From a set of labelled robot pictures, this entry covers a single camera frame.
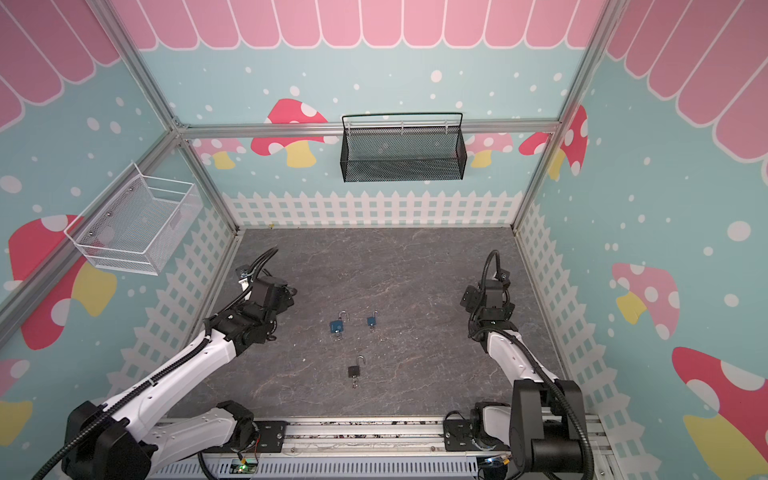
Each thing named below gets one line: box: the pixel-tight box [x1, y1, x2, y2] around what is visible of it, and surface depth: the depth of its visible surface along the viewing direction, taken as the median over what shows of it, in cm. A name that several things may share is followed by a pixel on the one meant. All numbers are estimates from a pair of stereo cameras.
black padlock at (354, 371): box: [348, 354, 366, 378], surface depth 87 cm
